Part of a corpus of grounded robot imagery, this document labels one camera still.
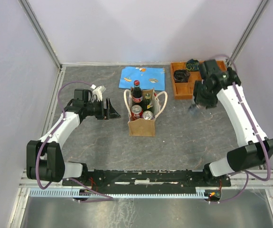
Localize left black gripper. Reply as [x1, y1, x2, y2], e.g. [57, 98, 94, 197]
[84, 98, 121, 120]

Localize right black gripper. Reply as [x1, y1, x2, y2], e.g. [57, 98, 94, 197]
[191, 80, 218, 110]

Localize red cola can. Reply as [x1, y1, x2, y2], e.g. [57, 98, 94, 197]
[131, 104, 143, 121]

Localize glass cola bottle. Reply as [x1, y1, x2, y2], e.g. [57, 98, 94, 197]
[132, 80, 143, 106]

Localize watermelon print canvas bag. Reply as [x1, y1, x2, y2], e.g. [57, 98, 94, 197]
[123, 89, 168, 137]

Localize purple soda can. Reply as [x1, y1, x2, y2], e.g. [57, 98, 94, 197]
[142, 110, 154, 120]

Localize green glass bottle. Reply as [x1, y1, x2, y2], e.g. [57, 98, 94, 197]
[142, 93, 154, 113]

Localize silver blue energy can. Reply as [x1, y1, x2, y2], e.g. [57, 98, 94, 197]
[188, 104, 201, 115]

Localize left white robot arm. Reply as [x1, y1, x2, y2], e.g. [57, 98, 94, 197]
[26, 86, 120, 185]

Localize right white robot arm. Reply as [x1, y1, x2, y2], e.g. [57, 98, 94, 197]
[192, 59, 273, 186]

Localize orange wooden divided tray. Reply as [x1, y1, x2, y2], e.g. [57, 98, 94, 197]
[170, 60, 227, 100]

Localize dark rolled sock left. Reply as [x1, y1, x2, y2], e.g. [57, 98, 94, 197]
[173, 69, 190, 83]

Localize dark rolled sock green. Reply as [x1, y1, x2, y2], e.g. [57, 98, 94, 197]
[185, 59, 199, 72]

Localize blue patterned cloth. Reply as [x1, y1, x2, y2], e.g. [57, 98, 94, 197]
[119, 66, 165, 91]

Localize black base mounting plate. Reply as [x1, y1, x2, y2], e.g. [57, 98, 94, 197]
[61, 169, 232, 193]

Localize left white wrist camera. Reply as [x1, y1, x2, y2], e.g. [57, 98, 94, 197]
[90, 85, 106, 102]

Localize light blue cable duct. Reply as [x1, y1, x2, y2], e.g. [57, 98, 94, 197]
[29, 188, 220, 200]

